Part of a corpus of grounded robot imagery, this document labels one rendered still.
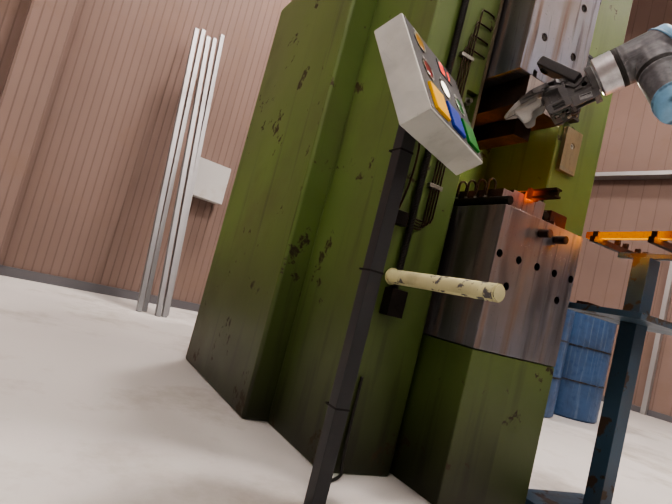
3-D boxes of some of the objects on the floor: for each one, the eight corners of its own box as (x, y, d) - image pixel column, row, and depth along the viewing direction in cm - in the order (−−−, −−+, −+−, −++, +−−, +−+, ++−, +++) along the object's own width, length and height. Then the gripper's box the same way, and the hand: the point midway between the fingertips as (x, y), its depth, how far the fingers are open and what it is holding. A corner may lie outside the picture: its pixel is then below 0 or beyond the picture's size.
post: (323, 513, 124) (427, 96, 133) (309, 513, 122) (415, 90, 131) (316, 505, 128) (417, 99, 137) (302, 505, 126) (406, 93, 135)
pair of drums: (606, 423, 462) (627, 321, 470) (558, 427, 368) (586, 299, 376) (521, 396, 516) (541, 304, 524) (461, 392, 422) (487, 281, 430)
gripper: (600, 87, 112) (507, 132, 122) (606, 105, 120) (517, 146, 130) (586, 57, 116) (496, 103, 126) (592, 76, 123) (507, 118, 133)
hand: (508, 113), depth 128 cm, fingers closed
